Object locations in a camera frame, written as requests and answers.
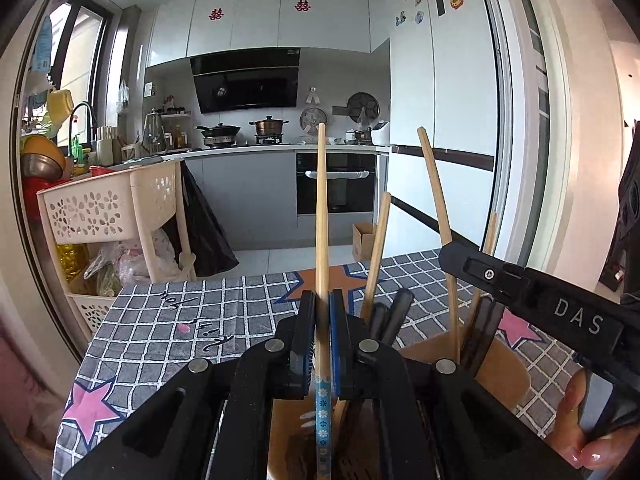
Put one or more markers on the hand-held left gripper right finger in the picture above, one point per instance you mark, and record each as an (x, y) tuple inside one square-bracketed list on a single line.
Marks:
[(339, 345)]

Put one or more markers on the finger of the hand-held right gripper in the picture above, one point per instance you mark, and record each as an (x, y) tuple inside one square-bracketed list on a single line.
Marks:
[(485, 272)]

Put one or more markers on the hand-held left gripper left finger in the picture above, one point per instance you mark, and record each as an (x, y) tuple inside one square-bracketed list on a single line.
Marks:
[(305, 345)]

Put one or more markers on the wooden utensil holder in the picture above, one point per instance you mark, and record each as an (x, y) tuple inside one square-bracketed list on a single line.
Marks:
[(500, 375)]

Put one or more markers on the wooden chopstick blue floral end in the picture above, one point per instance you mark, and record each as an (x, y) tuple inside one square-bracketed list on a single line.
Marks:
[(321, 210)]

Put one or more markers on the person's right hand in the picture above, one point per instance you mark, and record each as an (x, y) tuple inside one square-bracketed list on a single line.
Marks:
[(570, 425)]

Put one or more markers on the cardboard box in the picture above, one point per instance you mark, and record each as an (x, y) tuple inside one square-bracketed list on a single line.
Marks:
[(364, 242)]

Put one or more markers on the grey plaid star tablecloth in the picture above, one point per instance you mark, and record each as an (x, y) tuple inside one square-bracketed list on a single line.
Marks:
[(200, 310)]

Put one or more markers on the dark mesh object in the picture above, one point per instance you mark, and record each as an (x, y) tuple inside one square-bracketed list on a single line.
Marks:
[(627, 210)]

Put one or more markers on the black hanging garment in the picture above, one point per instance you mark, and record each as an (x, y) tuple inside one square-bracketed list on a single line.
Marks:
[(205, 230)]

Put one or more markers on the black built-in oven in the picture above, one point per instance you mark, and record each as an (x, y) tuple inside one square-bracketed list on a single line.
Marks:
[(350, 185)]

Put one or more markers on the white countertop appliance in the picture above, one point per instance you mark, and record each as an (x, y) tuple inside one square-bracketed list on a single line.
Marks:
[(381, 132)]

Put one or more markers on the white refrigerator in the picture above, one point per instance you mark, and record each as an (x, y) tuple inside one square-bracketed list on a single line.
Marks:
[(440, 85)]

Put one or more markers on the round dark steamer rack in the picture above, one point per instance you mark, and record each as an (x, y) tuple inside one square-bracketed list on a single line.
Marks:
[(363, 106)]

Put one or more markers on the brass cooking pot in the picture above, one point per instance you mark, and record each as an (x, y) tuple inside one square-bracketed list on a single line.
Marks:
[(269, 127)]

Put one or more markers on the round metal steamer rack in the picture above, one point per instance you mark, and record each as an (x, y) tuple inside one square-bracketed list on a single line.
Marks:
[(312, 121)]

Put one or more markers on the black wok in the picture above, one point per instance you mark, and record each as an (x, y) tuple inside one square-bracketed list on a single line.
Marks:
[(218, 132)]

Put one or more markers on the beige perforated storage cart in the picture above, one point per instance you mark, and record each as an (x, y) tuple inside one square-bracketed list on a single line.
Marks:
[(100, 210)]

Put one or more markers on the black range hood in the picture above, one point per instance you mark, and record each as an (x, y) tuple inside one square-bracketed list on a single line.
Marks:
[(245, 82)]

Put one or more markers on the green bottle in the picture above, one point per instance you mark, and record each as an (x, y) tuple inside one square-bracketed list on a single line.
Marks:
[(77, 152)]

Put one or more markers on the stainless steel bowl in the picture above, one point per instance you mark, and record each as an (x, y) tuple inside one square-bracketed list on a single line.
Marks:
[(42, 165)]

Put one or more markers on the red paper decoration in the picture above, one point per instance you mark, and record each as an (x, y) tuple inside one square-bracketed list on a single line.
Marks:
[(302, 5), (216, 15)]

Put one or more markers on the black kitchen faucet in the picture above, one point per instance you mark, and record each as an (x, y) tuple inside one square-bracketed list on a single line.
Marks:
[(82, 107)]

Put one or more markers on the white upper cabinets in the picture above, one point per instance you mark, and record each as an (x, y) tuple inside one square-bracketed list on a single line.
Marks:
[(260, 20)]

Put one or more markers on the white sliding door frame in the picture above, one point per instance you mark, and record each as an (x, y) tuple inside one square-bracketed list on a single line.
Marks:
[(520, 110)]

